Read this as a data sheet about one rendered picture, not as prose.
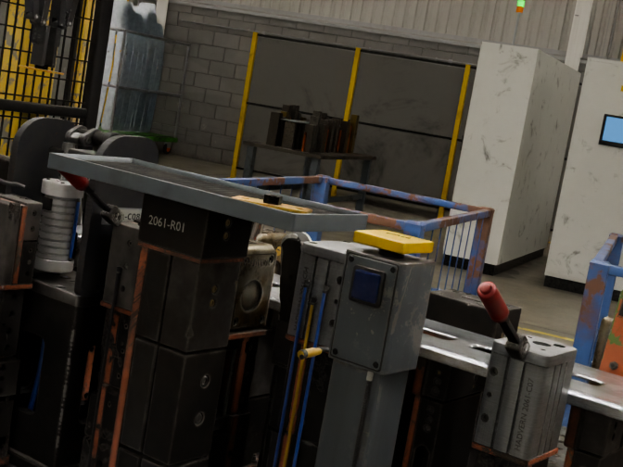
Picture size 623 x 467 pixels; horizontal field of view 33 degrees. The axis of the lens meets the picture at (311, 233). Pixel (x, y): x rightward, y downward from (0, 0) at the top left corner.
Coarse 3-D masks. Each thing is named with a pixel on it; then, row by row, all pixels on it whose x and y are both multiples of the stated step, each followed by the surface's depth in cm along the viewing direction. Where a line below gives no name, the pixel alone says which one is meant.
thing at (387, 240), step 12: (360, 240) 104; (372, 240) 103; (384, 240) 102; (396, 240) 102; (408, 240) 103; (420, 240) 105; (384, 252) 104; (396, 252) 102; (408, 252) 102; (420, 252) 104
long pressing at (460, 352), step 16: (272, 288) 153; (272, 304) 144; (432, 336) 138; (448, 336) 141; (464, 336) 142; (480, 336) 144; (432, 352) 130; (448, 352) 129; (464, 352) 132; (480, 352) 134; (464, 368) 127; (480, 368) 126; (576, 368) 134; (592, 368) 136; (576, 384) 125; (608, 384) 128; (576, 400) 119; (592, 400) 118; (608, 400) 118; (608, 416) 117
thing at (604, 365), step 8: (616, 312) 139; (616, 320) 139; (616, 328) 139; (608, 336) 139; (616, 336) 139; (608, 344) 139; (616, 344) 139; (608, 352) 139; (616, 352) 138; (608, 360) 139; (616, 360) 138; (600, 368) 139; (608, 368) 138; (616, 368) 138
